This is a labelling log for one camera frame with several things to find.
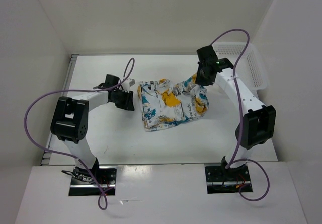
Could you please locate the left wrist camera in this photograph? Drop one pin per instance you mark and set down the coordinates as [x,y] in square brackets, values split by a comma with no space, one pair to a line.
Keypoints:
[115,82]

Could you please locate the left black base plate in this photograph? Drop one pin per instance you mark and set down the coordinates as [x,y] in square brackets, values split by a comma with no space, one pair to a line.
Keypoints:
[82,183]

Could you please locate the white teal yellow patterned shorts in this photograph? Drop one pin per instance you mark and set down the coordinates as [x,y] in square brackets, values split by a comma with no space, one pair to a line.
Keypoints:
[165,104]

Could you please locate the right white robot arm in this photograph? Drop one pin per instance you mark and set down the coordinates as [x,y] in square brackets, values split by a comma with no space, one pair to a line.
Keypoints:
[256,120]

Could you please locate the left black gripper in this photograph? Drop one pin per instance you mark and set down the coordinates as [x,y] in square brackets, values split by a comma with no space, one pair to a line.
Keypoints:
[128,103]

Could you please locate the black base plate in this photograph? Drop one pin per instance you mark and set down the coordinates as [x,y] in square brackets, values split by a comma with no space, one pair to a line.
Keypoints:
[218,182]
[82,183]

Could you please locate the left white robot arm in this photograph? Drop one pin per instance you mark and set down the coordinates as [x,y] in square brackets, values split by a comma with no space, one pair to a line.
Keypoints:
[70,125]

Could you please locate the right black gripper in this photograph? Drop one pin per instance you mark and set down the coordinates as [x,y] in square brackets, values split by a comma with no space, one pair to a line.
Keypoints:
[202,82]

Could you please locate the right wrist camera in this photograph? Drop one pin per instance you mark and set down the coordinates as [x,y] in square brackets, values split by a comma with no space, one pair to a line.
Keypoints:
[208,57]

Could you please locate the white perforated plastic basket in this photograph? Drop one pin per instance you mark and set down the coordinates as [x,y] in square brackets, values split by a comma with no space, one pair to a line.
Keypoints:
[250,67]

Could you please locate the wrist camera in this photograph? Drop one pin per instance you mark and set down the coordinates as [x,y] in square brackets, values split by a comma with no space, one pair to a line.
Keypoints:
[115,82]
[208,57]

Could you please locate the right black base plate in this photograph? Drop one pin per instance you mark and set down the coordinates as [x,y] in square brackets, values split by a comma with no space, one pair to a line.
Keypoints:
[218,182]

